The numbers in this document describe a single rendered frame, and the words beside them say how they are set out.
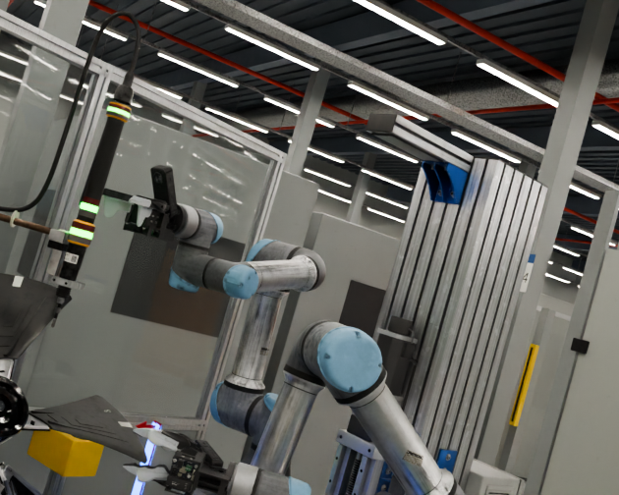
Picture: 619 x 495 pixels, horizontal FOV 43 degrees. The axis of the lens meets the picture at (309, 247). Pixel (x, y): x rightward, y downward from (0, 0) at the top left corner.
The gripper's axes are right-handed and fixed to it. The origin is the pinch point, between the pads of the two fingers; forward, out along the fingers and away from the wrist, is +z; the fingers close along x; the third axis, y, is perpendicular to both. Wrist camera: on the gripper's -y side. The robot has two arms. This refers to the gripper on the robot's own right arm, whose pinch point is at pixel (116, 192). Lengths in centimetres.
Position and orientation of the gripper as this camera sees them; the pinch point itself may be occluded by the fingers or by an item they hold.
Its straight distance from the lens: 166.4
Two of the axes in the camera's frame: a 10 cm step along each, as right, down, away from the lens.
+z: -4.7, -1.3, -8.7
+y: -2.6, 9.6, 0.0
